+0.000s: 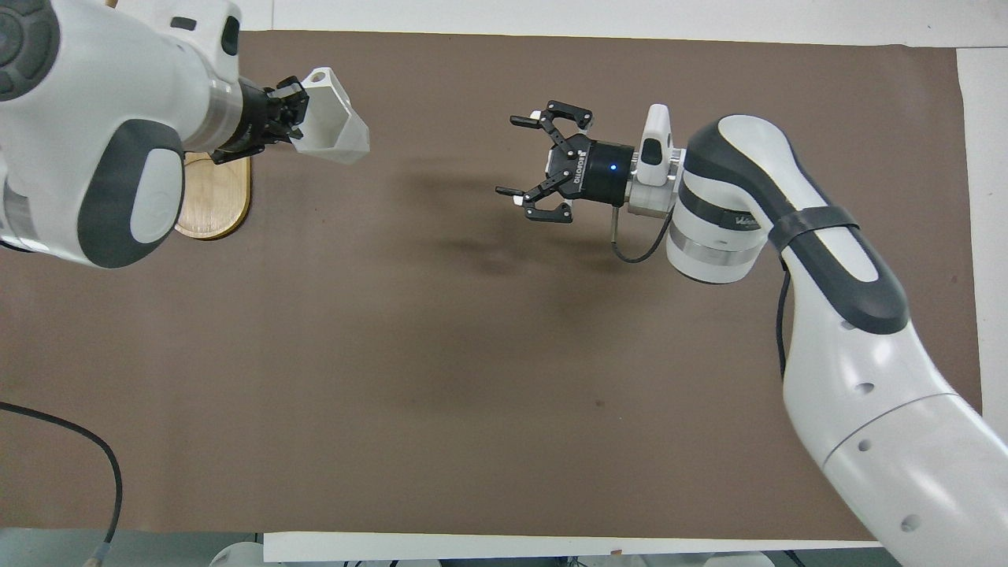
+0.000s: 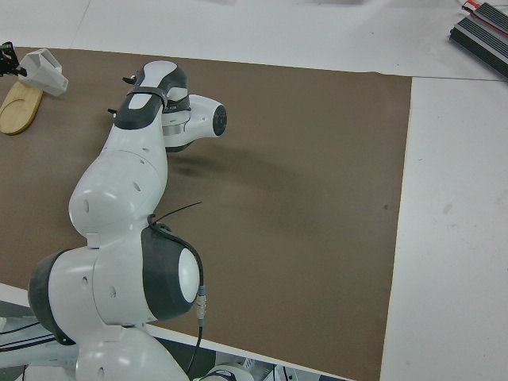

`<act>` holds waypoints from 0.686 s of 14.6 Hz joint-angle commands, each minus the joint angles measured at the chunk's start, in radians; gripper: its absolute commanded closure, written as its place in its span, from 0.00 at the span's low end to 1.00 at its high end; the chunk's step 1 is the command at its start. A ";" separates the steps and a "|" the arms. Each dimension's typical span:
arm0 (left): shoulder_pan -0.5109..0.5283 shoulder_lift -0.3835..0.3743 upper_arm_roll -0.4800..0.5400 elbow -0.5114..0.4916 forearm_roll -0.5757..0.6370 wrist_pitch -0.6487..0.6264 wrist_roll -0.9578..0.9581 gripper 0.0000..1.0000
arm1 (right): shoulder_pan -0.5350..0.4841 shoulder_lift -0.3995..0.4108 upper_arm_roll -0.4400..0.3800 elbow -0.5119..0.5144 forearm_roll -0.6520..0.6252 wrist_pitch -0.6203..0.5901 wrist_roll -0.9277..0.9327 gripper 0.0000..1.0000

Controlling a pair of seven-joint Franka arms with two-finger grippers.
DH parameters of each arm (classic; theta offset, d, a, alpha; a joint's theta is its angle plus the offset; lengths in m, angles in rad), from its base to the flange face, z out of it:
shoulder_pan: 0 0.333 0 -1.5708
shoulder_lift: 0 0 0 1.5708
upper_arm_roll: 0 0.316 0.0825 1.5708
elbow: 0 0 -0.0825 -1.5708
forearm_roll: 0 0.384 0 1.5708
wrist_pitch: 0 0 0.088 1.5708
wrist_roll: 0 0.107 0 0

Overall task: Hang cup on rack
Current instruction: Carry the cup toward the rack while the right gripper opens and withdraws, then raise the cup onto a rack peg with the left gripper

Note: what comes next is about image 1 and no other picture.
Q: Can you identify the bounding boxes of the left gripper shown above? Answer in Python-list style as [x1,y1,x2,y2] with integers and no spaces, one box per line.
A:
[235,76,310,155]

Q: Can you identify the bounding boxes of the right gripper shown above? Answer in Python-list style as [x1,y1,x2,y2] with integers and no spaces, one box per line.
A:
[495,99,636,224]

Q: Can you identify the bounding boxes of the white faceted cup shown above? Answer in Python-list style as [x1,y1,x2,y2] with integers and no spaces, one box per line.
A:
[295,67,372,165]

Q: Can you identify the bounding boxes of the oval wooden board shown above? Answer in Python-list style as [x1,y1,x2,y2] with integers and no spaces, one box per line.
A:
[174,152,253,241]

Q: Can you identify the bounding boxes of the black strap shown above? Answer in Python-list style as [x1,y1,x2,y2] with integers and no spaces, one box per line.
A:
[767,206,861,254]

